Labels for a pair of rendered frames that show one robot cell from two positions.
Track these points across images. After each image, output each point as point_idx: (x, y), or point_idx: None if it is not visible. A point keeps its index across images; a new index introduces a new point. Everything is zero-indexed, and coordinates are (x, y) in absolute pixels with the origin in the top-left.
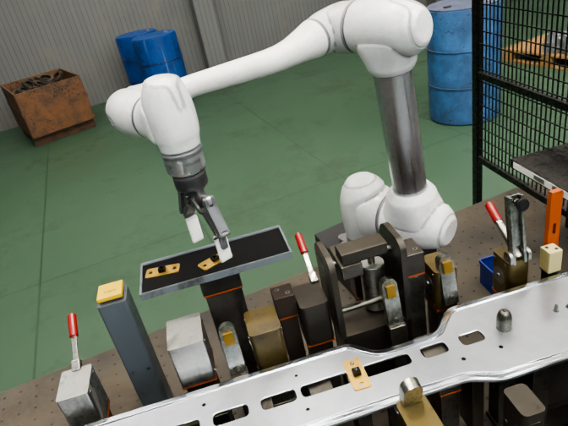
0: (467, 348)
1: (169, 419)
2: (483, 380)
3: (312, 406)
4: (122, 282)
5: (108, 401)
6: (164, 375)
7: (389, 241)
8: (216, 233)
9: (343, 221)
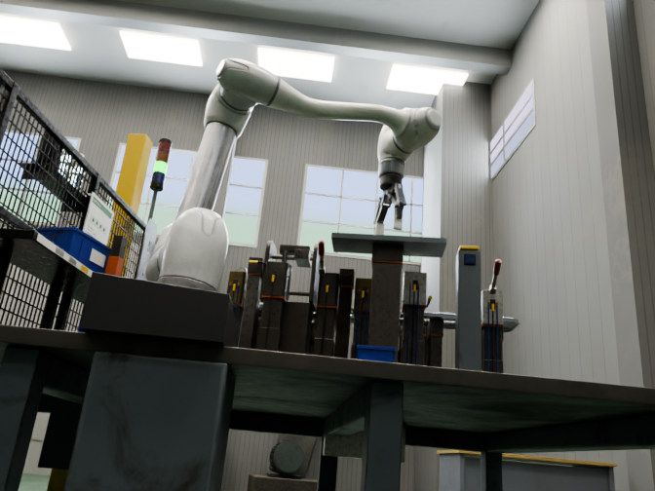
0: (261, 310)
1: (430, 317)
2: None
3: (352, 317)
4: (459, 246)
5: (481, 323)
6: (457, 348)
7: (273, 251)
8: (381, 221)
9: (223, 264)
